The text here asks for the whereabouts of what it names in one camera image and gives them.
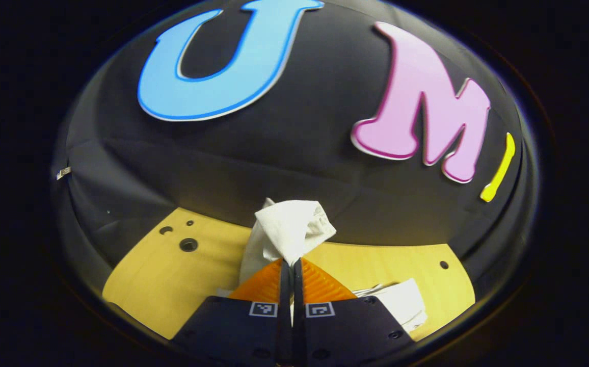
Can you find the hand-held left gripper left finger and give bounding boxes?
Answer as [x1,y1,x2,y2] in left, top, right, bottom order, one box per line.
[171,258,292,365]

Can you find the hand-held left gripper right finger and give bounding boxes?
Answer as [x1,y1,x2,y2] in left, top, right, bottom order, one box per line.
[293,258,415,365]

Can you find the black backdrop cloth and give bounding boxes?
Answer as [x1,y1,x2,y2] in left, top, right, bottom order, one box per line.
[52,0,540,301]

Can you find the white jeans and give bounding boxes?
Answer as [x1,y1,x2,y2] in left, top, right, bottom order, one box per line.
[216,198,427,333]

